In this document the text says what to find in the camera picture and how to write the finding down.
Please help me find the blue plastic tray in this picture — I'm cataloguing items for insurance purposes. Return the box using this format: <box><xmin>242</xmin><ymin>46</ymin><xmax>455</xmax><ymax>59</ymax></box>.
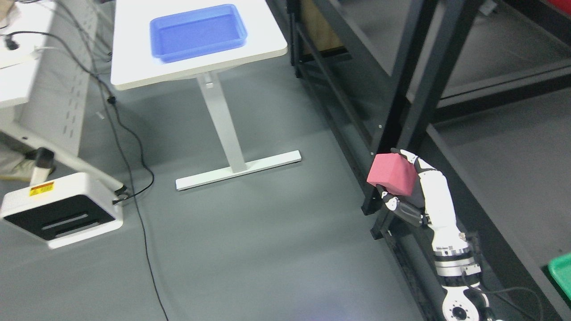
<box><xmin>149</xmin><ymin>4</ymin><xmax>248</xmax><ymax>63</ymax></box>

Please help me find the black metal shelf right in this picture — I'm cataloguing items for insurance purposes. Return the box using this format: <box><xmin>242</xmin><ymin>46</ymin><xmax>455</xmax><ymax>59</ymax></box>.
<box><xmin>285</xmin><ymin>0</ymin><xmax>570</xmax><ymax>321</ymax></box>

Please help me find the white table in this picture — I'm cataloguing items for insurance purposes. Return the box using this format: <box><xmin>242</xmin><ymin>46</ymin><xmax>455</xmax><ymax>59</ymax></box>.
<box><xmin>110</xmin><ymin>0</ymin><xmax>302</xmax><ymax>191</ymax></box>

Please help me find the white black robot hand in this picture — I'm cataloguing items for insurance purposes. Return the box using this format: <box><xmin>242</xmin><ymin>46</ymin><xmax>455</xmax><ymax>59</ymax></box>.
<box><xmin>375</xmin><ymin>148</ymin><xmax>468</xmax><ymax>252</ymax></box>

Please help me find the pink foam block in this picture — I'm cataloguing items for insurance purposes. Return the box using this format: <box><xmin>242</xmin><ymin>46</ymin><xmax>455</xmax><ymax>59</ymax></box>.
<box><xmin>366</xmin><ymin>153</ymin><xmax>418</xmax><ymax>196</ymax></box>

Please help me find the black floor cable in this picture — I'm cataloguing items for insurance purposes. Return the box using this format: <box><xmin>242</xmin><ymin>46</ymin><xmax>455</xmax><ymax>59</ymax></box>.
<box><xmin>0</xmin><ymin>0</ymin><xmax>170</xmax><ymax>321</ymax></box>

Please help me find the white perforated desk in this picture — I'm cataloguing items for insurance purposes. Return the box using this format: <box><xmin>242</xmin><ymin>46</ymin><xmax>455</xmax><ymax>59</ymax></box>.
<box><xmin>1</xmin><ymin>0</ymin><xmax>124</xmax><ymax>191</ymax></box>

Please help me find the green plastic tray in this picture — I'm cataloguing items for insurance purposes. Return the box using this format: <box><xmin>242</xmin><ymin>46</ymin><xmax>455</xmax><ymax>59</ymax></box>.
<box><xmin>548</xmin><ymin>252</ymin><xmax>571</xmax><ymax>300</ymax></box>

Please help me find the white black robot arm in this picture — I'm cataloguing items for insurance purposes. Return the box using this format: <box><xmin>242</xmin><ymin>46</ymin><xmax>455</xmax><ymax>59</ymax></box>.
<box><xmin>434</xmin><ymin>232</ymin><xmax>495</xmax><ymax>321</ymax></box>

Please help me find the white black floor device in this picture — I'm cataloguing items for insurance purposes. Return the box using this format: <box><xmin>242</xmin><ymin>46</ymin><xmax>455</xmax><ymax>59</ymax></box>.
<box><xmin>1</xmin><ymin>148</ymin><xmax>123</xmax><ymax>249</ymax></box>

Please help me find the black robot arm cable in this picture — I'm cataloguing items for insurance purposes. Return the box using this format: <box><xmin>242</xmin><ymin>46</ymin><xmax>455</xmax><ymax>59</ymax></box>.
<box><xmin>464</xmin><ymin>232</ymin><xmax>545</xmax><ymax>321</ymax></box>

